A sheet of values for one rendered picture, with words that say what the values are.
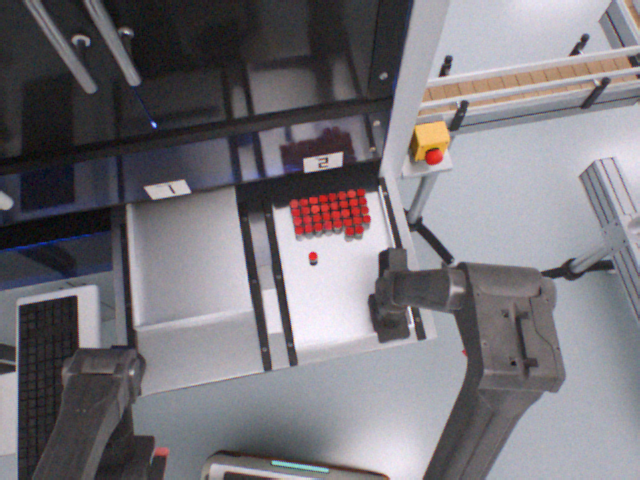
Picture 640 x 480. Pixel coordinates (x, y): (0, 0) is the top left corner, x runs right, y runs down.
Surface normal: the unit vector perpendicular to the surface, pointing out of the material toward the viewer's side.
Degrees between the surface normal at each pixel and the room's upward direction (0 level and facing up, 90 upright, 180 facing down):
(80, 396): 41
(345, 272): 0
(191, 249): 0
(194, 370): 0
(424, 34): 90
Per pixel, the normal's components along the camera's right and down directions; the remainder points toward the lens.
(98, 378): 0.12, -0.86
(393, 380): 0.00, -0.34
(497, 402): 0.01, 0.59
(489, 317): 0.11, -0.53
